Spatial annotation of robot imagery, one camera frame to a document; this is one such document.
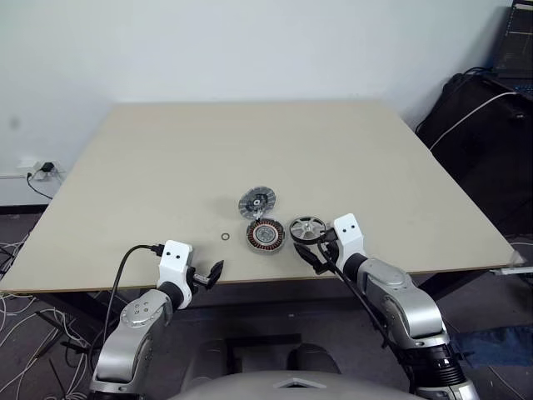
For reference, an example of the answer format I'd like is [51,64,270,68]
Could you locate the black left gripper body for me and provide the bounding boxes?
[189,264,212,293]

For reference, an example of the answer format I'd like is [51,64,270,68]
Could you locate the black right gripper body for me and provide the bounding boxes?
[317,240,340,273]

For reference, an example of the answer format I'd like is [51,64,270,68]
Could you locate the black rotor ring silver spokes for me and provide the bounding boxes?
[289,214,326,244]

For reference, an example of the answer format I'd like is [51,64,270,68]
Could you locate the motor stator with copper windings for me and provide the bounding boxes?
[246,218,287,255]

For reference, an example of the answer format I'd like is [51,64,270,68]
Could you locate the dark rounded robot knee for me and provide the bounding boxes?
[182,339,234,387]
[286,343,339,376]

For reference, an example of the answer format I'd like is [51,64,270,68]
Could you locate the grey robot torso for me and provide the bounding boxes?
[168,369,411,400]

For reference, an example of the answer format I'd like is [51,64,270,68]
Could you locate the black stand on floor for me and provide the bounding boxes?
[35,310,91,364]

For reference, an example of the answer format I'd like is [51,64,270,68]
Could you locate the large black bag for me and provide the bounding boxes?
[416,72,533,238]

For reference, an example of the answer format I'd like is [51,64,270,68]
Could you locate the blue jeans leg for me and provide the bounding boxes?
[451,327,533,368]

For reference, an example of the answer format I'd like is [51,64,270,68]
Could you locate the black laptop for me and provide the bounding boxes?
[482,0,533,99]

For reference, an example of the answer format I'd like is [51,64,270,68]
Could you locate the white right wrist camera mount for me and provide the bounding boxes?
[332,212,366,272]

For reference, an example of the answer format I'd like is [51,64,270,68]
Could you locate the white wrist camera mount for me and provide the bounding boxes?
[159,239,195,289]
[332,212,366,272]

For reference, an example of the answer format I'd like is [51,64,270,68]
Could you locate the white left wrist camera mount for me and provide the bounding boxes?
[159,239,195,289]

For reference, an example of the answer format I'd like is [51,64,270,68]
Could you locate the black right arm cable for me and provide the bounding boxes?
[318,227,395,351]

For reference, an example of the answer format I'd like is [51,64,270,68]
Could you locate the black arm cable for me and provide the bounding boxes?
[318,227,395,351]
[89,242,166,376]

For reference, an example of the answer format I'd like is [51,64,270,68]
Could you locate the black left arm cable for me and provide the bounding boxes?
[89,242,166,376]

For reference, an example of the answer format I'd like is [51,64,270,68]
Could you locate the white bracket at table edge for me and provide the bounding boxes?
[491,249,530,276]

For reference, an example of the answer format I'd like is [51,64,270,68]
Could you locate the white floor cable bundle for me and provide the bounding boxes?
[0,232,95,400]

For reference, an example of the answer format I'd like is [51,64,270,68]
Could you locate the black power strip cord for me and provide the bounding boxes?
[26,170,55,201]

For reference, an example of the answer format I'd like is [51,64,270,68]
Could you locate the white wall power strip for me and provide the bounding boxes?
[16,157,66,181]

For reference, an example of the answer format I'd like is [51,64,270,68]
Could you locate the white cable on bag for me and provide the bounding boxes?
[428,91,520,151]

